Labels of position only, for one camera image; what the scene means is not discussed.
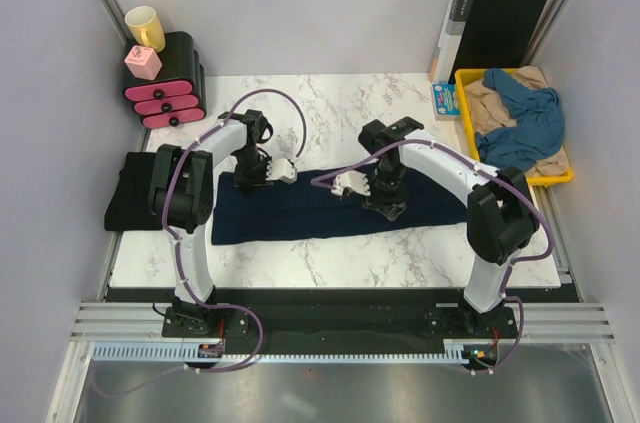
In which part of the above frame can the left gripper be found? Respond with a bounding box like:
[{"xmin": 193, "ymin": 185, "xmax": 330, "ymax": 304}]
[{"xmin": 233, "ymin": 146, "xmax": 276, "ymax": 198}]

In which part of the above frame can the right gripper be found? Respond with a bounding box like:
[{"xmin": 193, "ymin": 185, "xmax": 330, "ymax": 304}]
[{"xmin": 359, "ymin": 162, "xmax": 408, "ymax": 220}]

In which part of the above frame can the navy blue t shirt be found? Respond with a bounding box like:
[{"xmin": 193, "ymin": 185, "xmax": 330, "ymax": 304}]
[{"xmin": 211, "ymin": 169, "xmax": 466, "ymax": 246}]

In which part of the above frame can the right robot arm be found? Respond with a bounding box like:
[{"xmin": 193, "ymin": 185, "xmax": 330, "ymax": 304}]
[{"xmin": 358, "ymin": 117, "xmax": 540, "ymax": 337}]

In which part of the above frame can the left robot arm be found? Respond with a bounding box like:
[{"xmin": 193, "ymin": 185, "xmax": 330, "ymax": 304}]
[{"xmin": 148, "ymin": 110, "xmax": 273, "ymax": 336}]

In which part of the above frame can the blue small book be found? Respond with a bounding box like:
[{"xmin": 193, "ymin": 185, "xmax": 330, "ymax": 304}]
[{"xmin": 432, "ymin": 84, "xmax": 461, "ymax": 120}]

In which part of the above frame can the black pink drawer unit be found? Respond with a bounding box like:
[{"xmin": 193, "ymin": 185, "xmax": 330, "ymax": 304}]
[{"xmin": 121, "ymin": 31, "xmax": 207, "ymax": 129}]

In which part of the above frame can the beige t shirt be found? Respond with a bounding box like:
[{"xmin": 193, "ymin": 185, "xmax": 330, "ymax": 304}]
[{"xmin": 464, "ymin": 66, "xmax": 571, "ymax": 179}]

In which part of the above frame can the folded black t shirt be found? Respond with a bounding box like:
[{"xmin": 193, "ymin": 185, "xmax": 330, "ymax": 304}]
[{"xmin": 103, "ymin": 152, "xmax": 162, "ymax": 232}]

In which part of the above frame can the pink cube box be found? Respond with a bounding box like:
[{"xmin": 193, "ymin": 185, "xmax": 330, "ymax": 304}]
[{"xmin": 124, "ymin": 45, "xmax": 162, "ymax": 81}]

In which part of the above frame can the yellow mug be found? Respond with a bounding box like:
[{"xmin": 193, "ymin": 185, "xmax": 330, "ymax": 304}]
[{"xmin": 125, "ymin": 6, "xmax": 166, "ymax": 53}]

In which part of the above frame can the yellow plastic bin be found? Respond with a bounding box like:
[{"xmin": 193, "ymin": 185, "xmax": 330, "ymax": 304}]
[{"xmin": 454, "ymin": 69, "xmax": 574, "ymax": 188}]

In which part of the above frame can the black orange folder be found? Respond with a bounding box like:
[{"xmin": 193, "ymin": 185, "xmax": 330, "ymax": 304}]
[{"xmin": 429, "ymin": 0, "xmax": 547, "ymax": 83}]

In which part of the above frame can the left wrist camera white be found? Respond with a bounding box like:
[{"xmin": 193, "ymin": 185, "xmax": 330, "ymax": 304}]
[{"xmin": 266, "ymin": 158, "xmax": 297, "ymax": 184}]

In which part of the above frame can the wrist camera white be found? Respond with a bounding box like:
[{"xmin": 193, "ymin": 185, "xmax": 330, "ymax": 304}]
[
  {"xmin": 331, "ymin": 170, "xmax": 371, "ymax": 197},
  {"xmin": 266, "ymin": 158, "xmax": 297, "ymax": 184}
]

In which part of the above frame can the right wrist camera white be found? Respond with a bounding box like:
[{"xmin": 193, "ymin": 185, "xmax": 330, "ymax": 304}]
[{"xmin": 331, "ymin": 170, "xmax": 371, "ymax": 197}]

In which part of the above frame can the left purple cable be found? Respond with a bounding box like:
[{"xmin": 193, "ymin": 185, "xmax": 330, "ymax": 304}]
[{"xmin": 89, "ymin": 87, "xmax": 309, "ymax": 398}]

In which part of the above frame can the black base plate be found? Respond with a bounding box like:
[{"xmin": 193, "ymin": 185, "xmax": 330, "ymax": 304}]
[{"xmin": 162, "ymin": 288, "xmax": 518, "ymax": 356}]

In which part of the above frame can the right cable duct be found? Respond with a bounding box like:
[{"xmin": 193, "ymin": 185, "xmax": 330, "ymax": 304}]
[{"xmin": 443, "ymin": 339, "xmax": 499, "ymax": 366}]

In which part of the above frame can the cable duct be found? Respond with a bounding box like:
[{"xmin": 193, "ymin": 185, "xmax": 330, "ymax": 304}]
[
  {"xmin": 92, "ymin": 340, "xmax": 225, "ymax": 363},
  {"xmin": 443, "ymin": 339, "xmax": 499, "ymax": 366}
]

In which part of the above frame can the left cable duct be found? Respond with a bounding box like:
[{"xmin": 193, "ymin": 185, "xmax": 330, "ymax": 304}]
[{"xmin": 92, "ymin": 340, "xmax": 225, "ymax": 363}]

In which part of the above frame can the aluminium rail frame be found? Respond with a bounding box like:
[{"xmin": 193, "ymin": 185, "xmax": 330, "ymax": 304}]
[{"xmin": 47, "ymin": 189, "xmax": 635, "ymax": 422}]

